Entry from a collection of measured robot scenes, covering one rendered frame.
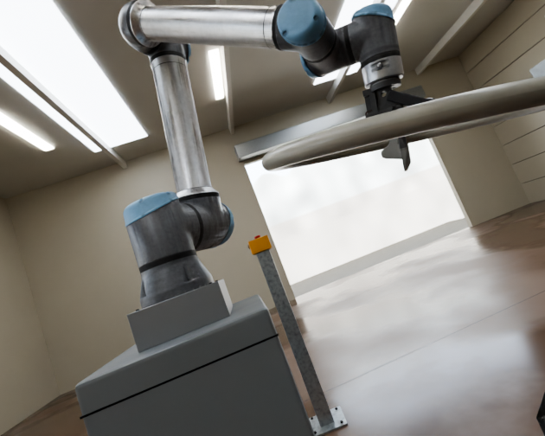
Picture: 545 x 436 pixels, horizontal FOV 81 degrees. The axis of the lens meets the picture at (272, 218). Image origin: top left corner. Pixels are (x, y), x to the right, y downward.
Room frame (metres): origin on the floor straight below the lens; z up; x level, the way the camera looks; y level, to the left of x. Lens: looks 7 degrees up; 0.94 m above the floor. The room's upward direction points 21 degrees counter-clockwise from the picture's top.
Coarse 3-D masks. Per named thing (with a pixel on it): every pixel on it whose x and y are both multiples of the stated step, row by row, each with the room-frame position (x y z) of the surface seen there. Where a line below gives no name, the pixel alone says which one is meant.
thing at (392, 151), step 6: (396, 138) 0.73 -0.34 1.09; (390, 144) 0.74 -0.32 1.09; (396, 144) 0.73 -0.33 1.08; (384, 150) 0.74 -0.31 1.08; (390, 150) 0.74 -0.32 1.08; (396, 150) 0.73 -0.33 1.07; (402, 150) 0.72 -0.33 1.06; (384, 156) 0.75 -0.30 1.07; (390, 156) 0.74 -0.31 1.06; (396, 156) 0.74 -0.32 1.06; (402, 156) 0.73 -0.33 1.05; (408, 156) 0.73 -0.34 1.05; (402, 162) 0.73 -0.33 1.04; (408, 162) 0.73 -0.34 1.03
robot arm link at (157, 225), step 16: (160, 192) 0.81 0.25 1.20; (128, 208) 0.79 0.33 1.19; (144, 208) 0.78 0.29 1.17; (160, 208) 0.79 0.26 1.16; (176, 208) 0.83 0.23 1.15; (192, 208) 0.89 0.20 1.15; (128, 224) 0.79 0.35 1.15; (144, 224) 0.77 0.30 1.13; (160, 224) 0.78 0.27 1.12; (176, 224) 0.81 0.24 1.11; (192, 224) 0.86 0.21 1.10; (144, 240) 0.77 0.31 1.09; (160, 240) 0.78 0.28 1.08; (176, 240) 0.80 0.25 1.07; (192, 240) 0.87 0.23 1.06; (144, 256) 0.78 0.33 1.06; (160, 256) 0.77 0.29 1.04
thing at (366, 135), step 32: (448, 96) 0.32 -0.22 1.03; (480, 96) 0.31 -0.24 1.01; (512, 96) 0.31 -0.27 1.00; (544, 96) 0.32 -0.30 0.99; (352, 128) 0.35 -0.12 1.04; (384, 128) 0.34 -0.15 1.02; (416, 128) 0.33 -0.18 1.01; (448, 128) 0.68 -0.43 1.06; (288, 160) 0.43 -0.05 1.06; (320, 160) 0.74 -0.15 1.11
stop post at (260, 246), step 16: (256, 240) 1.82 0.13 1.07; (272, 272) 1.84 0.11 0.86; (272, 288) 1.84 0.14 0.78; (288, 304) 1.84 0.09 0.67; (288, 320) 1.84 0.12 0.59; (288, 336) 1.84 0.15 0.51; (304, 352) 1.84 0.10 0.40; (304, 368) 1.84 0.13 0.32; (320, 384) 1.90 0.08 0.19; (320, 400) 1.84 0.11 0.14; (320, 416) 1.84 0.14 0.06; (336, 416) 1.88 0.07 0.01; (320, 432) 1.80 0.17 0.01
